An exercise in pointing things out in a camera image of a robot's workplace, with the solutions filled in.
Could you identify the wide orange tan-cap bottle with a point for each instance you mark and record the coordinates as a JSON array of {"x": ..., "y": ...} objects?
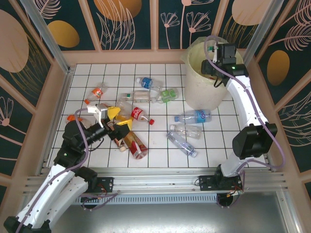
[{"x": 71, "y": 118}]

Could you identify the clear white-cap bottle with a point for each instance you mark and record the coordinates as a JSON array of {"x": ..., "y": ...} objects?
[{"x": 187, "y": 131}]

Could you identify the blue tinted clear bottle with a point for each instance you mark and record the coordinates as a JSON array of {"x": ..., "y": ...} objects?
[{"x": 182, "y": 144}]

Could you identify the green label clear bottle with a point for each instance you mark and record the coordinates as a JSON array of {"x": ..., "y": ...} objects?
[{"x": 167, "y": 94}]

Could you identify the square clear green-cap bottle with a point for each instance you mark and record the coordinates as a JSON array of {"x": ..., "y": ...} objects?
[{"x": 139, "y": 97}]

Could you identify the aluminium frame post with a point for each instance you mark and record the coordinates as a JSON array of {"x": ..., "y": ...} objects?
[
  {"x": 48, "y": 36},
  {"x": 262, "y": 31}
]

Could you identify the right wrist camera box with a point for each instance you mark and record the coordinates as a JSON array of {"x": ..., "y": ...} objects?
[{"x": 215, "y": 54}]

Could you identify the red cola bottle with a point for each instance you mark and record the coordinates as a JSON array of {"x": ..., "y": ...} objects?
[{"x": 138, "y": 113}]

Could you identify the orange label clear bottle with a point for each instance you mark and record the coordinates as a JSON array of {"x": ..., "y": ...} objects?
[{"x": 96, "y": 93}]

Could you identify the blue label clear bottle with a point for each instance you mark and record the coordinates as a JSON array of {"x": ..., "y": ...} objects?
[{"x": 147, "y": 82}]

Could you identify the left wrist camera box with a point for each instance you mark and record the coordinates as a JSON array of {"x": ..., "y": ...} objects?
[{"x": 100, "y": 112}]

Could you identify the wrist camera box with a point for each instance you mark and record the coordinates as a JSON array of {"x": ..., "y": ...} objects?
[
  {"x": 215, "y": 54},
  {"x": 100, "y": 112}
]

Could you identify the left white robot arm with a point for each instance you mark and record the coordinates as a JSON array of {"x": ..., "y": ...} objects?
[{"x": 56, "y": 179}]

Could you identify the large red label bottle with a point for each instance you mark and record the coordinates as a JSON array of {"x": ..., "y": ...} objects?
[{"x": 137, "y": 148}]

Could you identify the grey metal sheet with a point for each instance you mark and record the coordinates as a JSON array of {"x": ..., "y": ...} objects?
[{"x": 158, "y": 218}]

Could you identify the white ribbed plastic bin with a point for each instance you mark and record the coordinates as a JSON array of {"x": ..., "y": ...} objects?
[{"x": 204, "y": 92}]

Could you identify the aluminium side rail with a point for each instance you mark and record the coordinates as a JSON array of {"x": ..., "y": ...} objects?
[
  {"x": 64, "y": 97},
  {"x": 271, "y": 166}
]

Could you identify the brown coffee drink bottle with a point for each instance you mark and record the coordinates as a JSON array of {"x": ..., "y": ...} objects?
[{"x": 121, "y": 148}]

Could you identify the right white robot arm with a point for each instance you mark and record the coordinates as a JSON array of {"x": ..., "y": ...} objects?
[{"x": 243, "y": 102}]

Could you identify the large blue label water bottle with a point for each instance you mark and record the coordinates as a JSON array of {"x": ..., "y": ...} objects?
[{"x": 201, "y": 116}]

